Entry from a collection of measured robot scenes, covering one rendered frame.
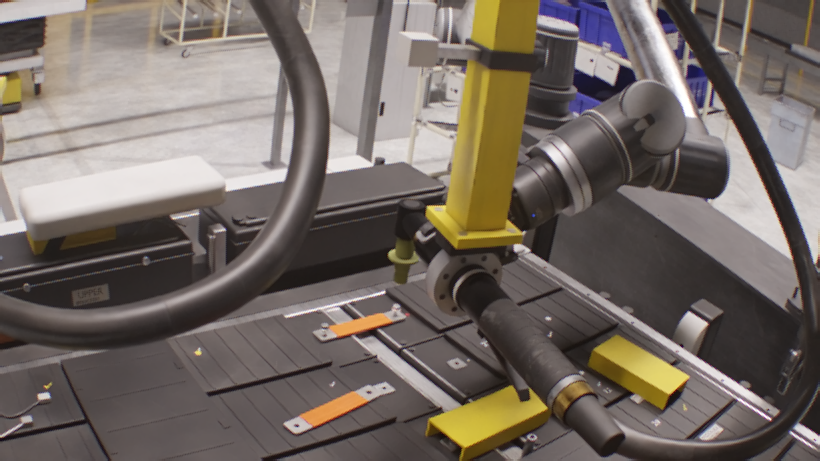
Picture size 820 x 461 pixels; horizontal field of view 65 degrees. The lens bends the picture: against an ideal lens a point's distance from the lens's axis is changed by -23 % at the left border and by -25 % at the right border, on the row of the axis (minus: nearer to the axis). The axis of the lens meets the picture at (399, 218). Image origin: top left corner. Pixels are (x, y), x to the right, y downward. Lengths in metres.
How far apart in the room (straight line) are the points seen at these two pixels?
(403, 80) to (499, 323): 4.16
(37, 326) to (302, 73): 0.30
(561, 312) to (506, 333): 0.50
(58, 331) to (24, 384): 0.52
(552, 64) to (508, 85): 1.75
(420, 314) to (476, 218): 0.40
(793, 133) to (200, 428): 6.52
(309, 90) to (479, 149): 0.26
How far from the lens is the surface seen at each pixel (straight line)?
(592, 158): 0.99
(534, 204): 0.97
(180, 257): 1.17
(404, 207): 1.03
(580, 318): 1.31
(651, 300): 2.19
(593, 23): 3.57
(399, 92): 4.95
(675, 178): 1.23
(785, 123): 7.08
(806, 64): 10.45
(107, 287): 1.14
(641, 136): 1.02
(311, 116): 0.62
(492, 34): 0.81
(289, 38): 0.65
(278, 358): 1.10
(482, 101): 0.82
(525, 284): 1.37
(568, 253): 2.45
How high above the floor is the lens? 1.63
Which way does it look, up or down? 24 degrees down
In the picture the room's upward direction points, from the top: 8 degrees clockwise
